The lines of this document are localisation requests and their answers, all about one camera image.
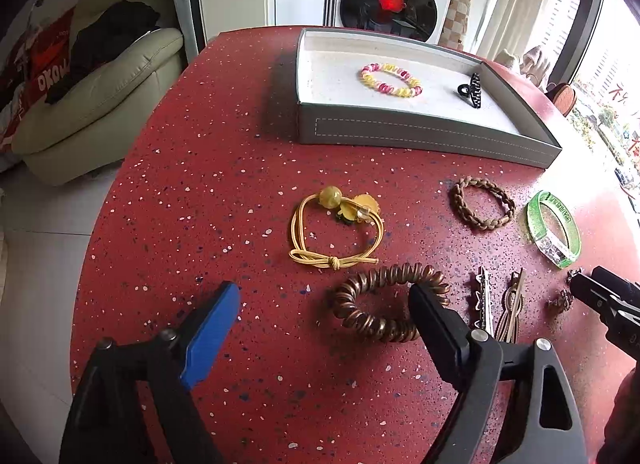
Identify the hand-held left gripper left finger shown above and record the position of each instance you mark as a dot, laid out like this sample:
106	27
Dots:
210	329

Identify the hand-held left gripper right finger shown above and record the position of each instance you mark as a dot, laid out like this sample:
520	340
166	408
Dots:
440	329

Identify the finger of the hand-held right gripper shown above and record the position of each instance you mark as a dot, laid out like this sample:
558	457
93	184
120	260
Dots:
617	281
600	304

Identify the small brown hair accessory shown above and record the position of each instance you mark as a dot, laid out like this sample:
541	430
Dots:
561	301

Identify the silver hair clip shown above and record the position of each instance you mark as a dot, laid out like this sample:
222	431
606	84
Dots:
482	294

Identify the gold hair clip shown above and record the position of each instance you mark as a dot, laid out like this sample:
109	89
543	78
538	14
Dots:
510	316

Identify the green plastic bangle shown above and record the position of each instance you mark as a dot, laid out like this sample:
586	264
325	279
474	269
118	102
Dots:
533	216

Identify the grey jewelry tray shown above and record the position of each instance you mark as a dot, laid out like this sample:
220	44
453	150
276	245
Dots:
350	129

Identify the person's right forearm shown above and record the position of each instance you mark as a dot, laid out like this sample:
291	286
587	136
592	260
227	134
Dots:
622	424

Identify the pale cloth on chair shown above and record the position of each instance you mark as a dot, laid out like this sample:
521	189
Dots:
530	64

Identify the black hair claw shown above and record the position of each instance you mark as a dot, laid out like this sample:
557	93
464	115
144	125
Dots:
472	91

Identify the cream leather sofa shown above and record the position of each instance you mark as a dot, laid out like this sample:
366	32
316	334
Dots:
100	114

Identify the white curtain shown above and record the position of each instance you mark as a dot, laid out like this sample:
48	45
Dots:
520	4

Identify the black clothes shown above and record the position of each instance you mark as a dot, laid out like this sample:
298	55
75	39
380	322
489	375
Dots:
100	44

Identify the checkered hanging cloth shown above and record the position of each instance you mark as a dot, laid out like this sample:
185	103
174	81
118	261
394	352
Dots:
456	19

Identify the red printed cloth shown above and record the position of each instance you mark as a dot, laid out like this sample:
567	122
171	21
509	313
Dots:
47	64

